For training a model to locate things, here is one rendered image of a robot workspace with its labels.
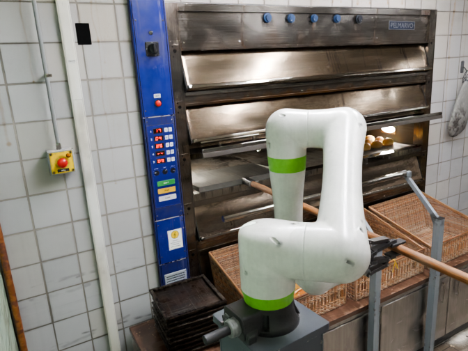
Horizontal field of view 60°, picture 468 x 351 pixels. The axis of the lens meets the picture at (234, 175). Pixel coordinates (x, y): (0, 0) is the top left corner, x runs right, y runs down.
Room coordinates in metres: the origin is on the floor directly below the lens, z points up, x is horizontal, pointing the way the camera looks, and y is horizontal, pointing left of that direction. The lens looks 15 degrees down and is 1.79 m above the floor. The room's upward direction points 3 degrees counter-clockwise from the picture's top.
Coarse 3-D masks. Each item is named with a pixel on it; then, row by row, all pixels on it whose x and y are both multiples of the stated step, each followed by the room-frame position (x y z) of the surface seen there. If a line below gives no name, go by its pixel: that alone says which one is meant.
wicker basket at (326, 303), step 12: (216, 252) 2.00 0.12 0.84; (228, 252) 2.03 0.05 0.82; (216, 264) 1.91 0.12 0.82; (228, 264) 2.01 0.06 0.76; (216, 276) 1.92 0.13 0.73; (228, 276) 1.80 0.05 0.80; (228, 288) 1.80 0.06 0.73; (240, 288) 1.99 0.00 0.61; (336, 288) 1.81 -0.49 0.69; (228, 300) 1.81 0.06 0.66; (300, 300) 1.70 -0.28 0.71; (312, 300) 1.73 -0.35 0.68; (324, 300) 1.88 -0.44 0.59; (336, 300) 1.81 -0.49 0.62; (324, 312) 1.77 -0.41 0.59
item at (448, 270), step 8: (256, 184) 2.01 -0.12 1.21; (304, 208) 1.66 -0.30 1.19; (312, 208) 1.62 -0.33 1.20; (368, 232) 1.35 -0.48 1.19; (392, 248) 1.25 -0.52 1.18; (400, 248) 1.22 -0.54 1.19; (408, 248) 1.21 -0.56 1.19; (408, 256) 1.19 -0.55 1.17; (416, 256) 1.17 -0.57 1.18; (424, 256) 1.15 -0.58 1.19; (424, 264) 1.14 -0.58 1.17; (432, 264) 1.11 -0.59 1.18; (440, 264) 1.10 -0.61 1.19; (448, 272) 1.07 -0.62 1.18; (456, 272) 1.05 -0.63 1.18; (464, 272) 1.04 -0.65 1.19; (464, 280) 1.03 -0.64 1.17
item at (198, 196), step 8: (384, 152) 2.71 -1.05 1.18; (392, 152) 2.70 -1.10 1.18; (400, 152) 2.73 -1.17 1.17; (408, 152) 2.77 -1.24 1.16; (416, 152) 2.82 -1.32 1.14; (368, 160) 2.58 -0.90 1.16; (376, 160) 2.62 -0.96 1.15; (312, 168) 2.38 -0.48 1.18; (320, 168) 2.39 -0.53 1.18; (240, 184) 2.12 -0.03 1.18; (264, 184) 2.19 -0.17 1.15; (200, 192) 2.01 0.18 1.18; (208, 192) 2.02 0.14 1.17; (216, 192) 2.04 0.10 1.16; (224, 192) 2.07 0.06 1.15; (232, 192) 2.09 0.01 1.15; (200, 200) 2.00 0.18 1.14
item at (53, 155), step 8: (48, 152) 1.61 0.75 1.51; (56, 152) 1.63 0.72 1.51; (64, 152) 1.64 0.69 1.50; (72, 152) 1.66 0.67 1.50; (48, 160) 1.61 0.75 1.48; (56, 160) 1.62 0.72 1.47; (72, 160) 1.65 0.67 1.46; (56, 168) 1.62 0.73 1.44; (64, 168) 1.63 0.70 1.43; (72, 168) 1.65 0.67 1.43
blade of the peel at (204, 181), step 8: (224, 168) 2.47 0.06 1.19; (232, 168) 2.46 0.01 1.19; (240, 168) 2.45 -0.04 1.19; (248, 168) 2.45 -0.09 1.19; (256, 168) 2.44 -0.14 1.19; (264, 168) 2.43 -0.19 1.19; (192, 176) 2.32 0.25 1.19; (200, 176) 2.31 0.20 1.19; (208, 176) 2.30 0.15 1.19; (216, 176) 2.29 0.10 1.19; (224, 176) 2.28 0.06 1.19; (232, 176) 2.27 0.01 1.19; (240, 176) 2.27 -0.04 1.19; (248, 176) 2.26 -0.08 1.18; (256, 176) 2.18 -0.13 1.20; (264, 176) 2.20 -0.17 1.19; (200, 184) 2.15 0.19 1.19; (208, 184) 2.14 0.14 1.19; (216, 184) 2.06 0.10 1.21; (224, 184) 2.08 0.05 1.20; (232, 184) 2.10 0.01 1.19
